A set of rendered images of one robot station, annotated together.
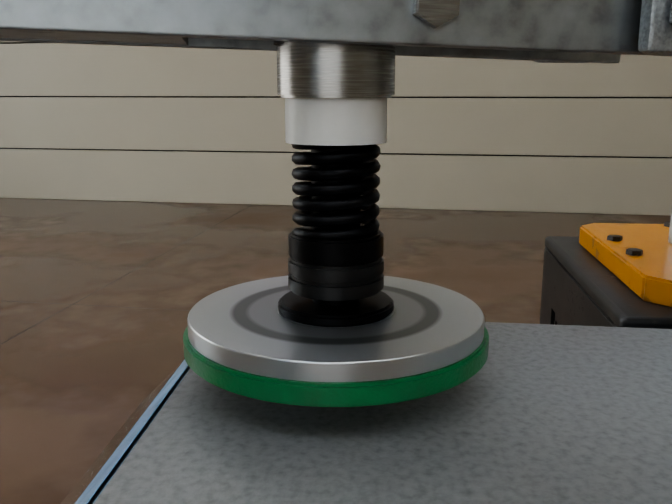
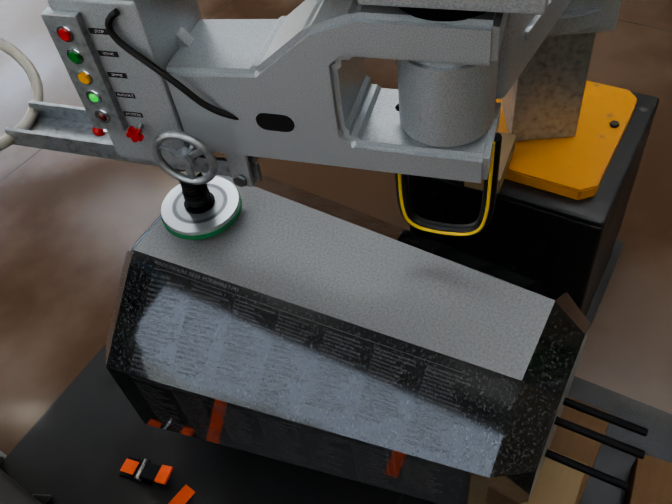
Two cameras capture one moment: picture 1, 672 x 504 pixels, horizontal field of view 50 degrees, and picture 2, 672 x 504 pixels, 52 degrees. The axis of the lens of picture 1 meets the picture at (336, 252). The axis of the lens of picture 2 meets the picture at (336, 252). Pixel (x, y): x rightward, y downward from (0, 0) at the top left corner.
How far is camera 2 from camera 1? 1.59 m
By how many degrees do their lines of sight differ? 45
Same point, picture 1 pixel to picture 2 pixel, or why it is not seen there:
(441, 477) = (197, 258)
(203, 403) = not seen: hidden behind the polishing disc
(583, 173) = not seen: outside the picture
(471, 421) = (220, 242)
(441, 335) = (210, 224)
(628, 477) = (231, 269)
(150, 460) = (149, 237)
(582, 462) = (228, 262)
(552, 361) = (267, 221)
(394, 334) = (200, 220)
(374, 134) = not seen: hidden behind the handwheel
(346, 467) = (182, 250)
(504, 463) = (213, 258)
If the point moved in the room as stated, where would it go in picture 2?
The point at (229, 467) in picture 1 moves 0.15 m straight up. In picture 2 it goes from (161, 244) to (144, 205)
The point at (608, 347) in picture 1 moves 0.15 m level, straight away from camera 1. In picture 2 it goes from (291, 218) to (331, 188)
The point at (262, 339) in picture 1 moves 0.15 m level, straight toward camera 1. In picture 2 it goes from (172, 215) to (145, 258)
